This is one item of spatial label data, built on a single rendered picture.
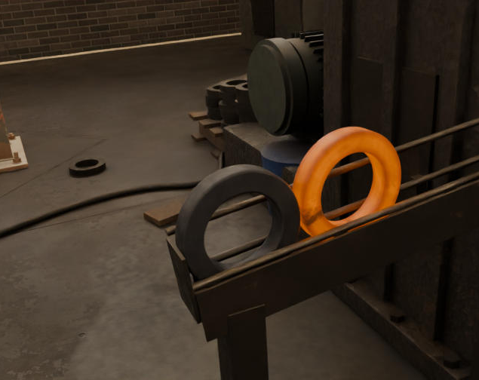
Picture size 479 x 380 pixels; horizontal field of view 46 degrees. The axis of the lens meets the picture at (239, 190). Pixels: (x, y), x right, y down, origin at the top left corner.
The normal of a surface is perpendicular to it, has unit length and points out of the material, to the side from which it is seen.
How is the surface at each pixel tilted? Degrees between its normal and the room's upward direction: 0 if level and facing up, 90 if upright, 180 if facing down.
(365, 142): 90
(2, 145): 90
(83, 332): 1
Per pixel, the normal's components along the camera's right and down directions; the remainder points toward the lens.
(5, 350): -0.06, -0.92
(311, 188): 0.46, 0.32
